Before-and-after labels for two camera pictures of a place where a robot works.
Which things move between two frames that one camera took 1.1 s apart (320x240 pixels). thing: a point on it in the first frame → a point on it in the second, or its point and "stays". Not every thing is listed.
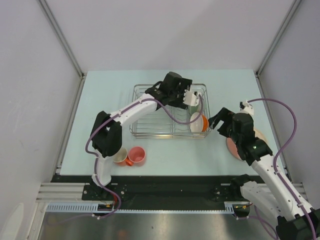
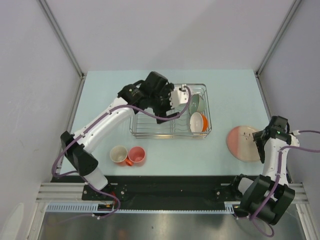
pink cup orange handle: (135, 154) stays
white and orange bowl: (200, 125) stays
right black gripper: (226, 115) → (257, 136)
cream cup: (121, 156) stays
